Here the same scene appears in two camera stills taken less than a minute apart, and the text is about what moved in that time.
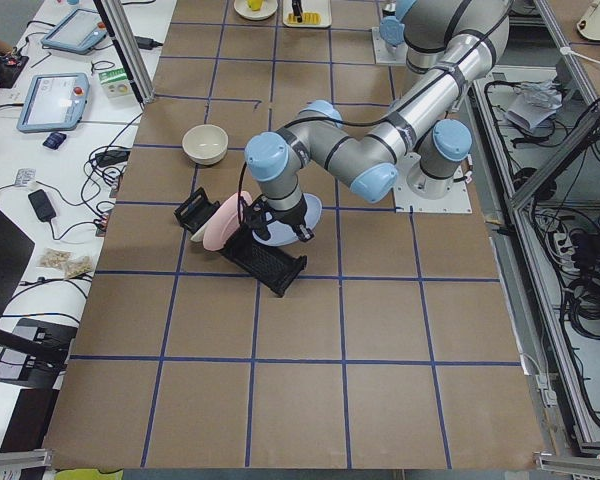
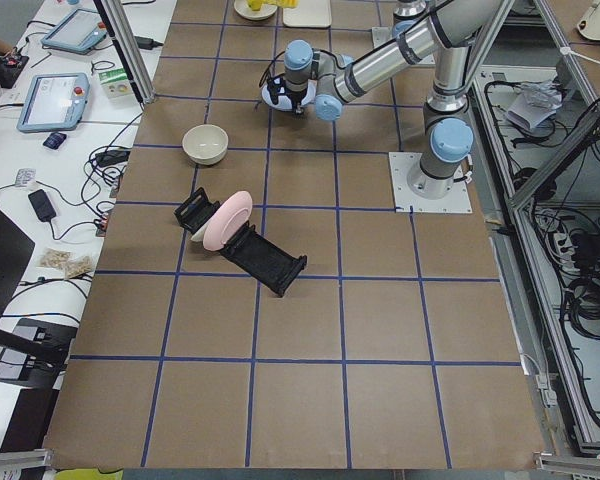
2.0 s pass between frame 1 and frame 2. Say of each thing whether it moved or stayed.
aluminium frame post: stayed
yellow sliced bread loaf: moved
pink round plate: stayed
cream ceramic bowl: stayed
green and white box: stayed
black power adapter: stayed
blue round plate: moved
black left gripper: moved
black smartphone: stayed
